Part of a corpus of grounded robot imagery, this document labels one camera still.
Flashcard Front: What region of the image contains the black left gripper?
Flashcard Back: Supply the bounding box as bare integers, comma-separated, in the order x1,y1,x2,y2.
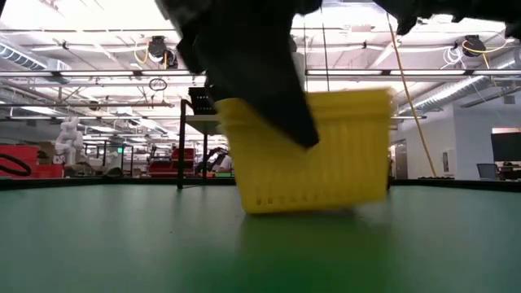
154,0,323,150

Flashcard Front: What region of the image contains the yellow slotted plastic basket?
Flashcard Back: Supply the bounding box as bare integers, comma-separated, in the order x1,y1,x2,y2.
219,106,393,123
214,88,395,110
224,119,392,216

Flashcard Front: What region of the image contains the red shelf rack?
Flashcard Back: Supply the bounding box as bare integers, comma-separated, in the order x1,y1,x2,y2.
147,146,197,177

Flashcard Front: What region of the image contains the person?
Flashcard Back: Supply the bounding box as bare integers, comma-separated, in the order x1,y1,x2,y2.
208,146,234,175

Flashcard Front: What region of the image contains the grey door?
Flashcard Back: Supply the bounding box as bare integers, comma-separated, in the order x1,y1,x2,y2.
392,139,409,181

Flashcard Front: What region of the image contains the long ceiling tube light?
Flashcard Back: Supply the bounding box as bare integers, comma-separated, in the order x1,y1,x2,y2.
0,69,208,79
304,68,521,78

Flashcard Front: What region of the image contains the white robot figure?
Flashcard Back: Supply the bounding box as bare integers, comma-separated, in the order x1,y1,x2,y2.
54,116,85,166

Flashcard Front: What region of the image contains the grey office chair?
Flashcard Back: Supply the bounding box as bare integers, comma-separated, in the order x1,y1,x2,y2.
475,163,501,181

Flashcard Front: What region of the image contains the large red bin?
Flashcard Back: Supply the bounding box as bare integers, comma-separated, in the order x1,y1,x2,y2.
0,143,65,180

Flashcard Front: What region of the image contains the thin black hanging cable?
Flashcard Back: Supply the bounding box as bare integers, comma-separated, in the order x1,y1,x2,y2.
320,7,331,93

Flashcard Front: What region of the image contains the black hanging ring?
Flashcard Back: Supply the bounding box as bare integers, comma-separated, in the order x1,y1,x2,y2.
147,77,169,93

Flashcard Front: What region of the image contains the yellow hanging cord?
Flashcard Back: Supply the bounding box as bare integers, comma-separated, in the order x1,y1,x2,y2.
385,11,438,179

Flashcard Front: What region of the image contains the silver ventilation duct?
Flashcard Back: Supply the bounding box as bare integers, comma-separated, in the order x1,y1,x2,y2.
0,42,49,71
397,55,521,116

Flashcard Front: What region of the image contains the black wall monitor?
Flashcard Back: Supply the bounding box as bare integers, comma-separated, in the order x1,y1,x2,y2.
489,131,521,163

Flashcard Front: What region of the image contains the black hose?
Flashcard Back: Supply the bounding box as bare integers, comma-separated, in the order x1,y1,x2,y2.
0,151,33,177

